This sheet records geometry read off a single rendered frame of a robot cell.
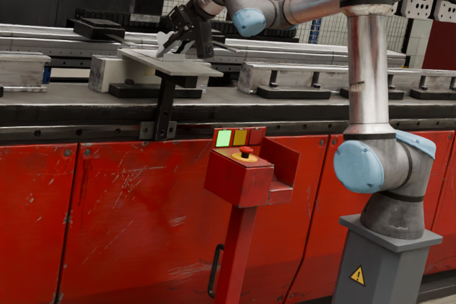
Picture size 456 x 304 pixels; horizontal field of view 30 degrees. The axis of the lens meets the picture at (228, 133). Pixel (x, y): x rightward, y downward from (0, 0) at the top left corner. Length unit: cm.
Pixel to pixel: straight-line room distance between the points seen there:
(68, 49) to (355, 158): 110
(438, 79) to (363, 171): 168
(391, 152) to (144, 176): 84
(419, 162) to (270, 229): 100
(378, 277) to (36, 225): 91
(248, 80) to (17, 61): 82
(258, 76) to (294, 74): 16
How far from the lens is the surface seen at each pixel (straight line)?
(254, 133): 248
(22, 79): 230
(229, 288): 250
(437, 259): 377
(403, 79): 332
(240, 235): 244
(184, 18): 230
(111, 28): 264
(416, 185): 199
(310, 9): 216
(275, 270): 297
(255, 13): 215
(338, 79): 304
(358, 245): 203
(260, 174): 233
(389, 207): 200
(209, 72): 231
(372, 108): 187
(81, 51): 266
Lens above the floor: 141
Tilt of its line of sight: 14 degrees down
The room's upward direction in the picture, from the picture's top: 11 degrees clockwise
